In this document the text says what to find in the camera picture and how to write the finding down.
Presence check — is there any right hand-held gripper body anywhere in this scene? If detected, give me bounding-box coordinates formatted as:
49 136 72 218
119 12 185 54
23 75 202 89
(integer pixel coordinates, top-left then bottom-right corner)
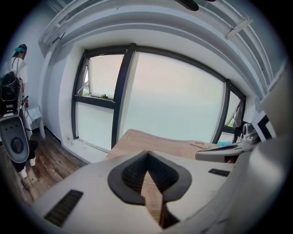
201 66 293 231

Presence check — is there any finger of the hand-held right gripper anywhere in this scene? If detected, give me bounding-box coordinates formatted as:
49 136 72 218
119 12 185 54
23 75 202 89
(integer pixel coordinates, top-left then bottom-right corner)
195 143 244 164

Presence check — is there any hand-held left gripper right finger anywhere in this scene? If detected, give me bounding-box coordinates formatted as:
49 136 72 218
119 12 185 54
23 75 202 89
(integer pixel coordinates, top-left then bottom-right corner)
147 150 235 222

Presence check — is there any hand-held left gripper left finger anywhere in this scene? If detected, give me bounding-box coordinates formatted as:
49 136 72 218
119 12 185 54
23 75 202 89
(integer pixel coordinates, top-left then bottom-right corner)
32 150 163 234

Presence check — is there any white side table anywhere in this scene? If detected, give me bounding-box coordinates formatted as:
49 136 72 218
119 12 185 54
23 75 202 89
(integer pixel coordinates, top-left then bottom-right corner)
24 106 47 139

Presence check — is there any black framed window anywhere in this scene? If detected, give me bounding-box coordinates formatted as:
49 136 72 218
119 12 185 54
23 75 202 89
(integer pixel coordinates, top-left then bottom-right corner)
71 43 247 154

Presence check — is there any white ceiling light fixture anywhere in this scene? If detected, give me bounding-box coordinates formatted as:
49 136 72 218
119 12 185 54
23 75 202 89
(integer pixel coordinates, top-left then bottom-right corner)
225 17 253 40

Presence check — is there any black ceiling fan blade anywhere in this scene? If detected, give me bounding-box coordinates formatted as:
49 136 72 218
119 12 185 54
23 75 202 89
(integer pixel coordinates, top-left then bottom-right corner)
175 0 200 11

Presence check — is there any grey fisheye camera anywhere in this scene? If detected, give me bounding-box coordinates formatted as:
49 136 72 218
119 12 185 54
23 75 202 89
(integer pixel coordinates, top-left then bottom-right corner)
242 122 260 145

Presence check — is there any black equipment box with cables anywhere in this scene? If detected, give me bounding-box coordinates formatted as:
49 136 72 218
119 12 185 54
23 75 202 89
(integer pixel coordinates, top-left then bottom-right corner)
0 70 24 117

